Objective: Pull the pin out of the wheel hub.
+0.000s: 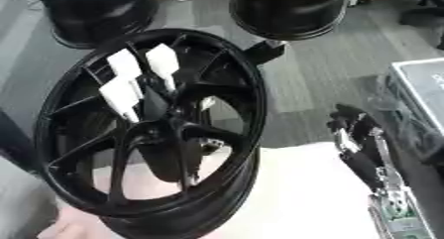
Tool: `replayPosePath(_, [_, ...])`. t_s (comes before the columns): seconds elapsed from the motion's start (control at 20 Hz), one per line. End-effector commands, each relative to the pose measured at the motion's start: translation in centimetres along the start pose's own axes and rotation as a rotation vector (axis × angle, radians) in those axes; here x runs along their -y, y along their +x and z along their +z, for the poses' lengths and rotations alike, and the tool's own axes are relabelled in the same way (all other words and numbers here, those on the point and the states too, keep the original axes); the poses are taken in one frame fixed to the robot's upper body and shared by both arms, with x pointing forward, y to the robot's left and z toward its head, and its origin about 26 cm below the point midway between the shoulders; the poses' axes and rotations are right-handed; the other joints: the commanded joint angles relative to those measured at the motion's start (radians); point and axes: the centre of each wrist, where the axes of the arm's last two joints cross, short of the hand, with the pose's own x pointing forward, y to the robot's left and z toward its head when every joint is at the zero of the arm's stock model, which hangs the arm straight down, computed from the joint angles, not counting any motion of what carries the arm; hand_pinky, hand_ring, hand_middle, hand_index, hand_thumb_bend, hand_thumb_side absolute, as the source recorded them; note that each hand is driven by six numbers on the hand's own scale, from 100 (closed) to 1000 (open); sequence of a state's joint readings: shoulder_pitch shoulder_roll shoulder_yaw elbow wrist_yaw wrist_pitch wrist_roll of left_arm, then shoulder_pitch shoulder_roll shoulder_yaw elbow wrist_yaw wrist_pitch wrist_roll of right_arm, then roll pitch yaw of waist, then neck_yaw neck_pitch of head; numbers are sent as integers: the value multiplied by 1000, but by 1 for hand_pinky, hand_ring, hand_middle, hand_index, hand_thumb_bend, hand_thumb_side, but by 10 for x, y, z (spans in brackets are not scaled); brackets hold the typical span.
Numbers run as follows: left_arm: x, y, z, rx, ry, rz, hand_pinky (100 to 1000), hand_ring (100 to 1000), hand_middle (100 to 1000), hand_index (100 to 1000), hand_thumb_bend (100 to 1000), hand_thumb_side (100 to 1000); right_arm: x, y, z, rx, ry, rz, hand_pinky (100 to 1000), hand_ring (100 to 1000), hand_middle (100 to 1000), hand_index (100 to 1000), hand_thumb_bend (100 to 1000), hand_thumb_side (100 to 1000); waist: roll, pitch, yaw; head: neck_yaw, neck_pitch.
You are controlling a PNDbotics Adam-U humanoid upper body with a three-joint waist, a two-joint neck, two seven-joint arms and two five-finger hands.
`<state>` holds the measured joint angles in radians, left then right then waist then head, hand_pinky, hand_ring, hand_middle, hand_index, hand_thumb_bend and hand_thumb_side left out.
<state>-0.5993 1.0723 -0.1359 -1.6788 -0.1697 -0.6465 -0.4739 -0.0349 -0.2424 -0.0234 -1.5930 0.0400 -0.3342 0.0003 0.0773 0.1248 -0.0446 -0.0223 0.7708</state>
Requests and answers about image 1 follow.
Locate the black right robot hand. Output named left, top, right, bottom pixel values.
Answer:
left=326, top=103, right=390, bottom=195

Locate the black spoked wheel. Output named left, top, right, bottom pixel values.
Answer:
left=33, top=28, right=271, bottom=239

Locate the white pin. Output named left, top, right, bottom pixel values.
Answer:
left=105, top=48, right=146, bottom=100
left=144, top=43, right=180, bottom=92
left=97, top=76, right=143, bottom=124

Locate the black round wheel rim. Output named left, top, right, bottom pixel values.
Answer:
left=15, top=0, right=162, bottom=51
left=227, top=0, right=354, bottom=42

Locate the black wheel stand bracket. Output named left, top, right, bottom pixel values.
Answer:
left=241, top=39, right=290, bottom=65

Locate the grey box with white edge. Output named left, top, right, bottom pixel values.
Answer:
left=385, top=58, right=444, bottom=138

